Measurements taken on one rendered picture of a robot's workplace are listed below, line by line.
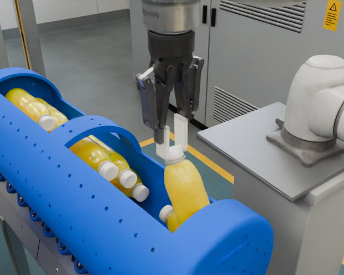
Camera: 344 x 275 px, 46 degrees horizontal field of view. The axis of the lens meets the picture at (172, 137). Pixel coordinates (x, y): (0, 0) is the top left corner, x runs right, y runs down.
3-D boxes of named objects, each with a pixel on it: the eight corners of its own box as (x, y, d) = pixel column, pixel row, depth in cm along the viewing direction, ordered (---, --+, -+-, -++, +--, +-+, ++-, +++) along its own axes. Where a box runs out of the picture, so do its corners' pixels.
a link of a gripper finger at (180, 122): (173, 114, 74) (176, 112, 74) (174, 145, 77) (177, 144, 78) (184, 120, 72) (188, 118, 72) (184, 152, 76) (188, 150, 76)
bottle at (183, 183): (225, 233, 80) (196, 146, 77) (218, 251, 74) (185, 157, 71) (193, 238, 83) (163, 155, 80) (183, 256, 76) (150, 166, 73)
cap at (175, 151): (187, 151, 76) (183, 143, 76) (181, 157, 73) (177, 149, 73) (168, 156, 78) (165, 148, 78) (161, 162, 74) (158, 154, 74)
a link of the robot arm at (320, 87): (303, 109, 129) (318, 43, 117) (356, 133, 117) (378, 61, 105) (271, 125, 120) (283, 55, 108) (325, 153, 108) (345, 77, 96)
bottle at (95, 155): (69, 152, 102) (111, 186, 91) (46, 145, 97) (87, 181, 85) (81, 127, 102) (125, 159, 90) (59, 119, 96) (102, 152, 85)
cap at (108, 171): (108, 179, 89) (113, 183, 88) (95, 175, 86) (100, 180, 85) (116, 163, 89) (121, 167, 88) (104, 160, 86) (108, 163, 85)
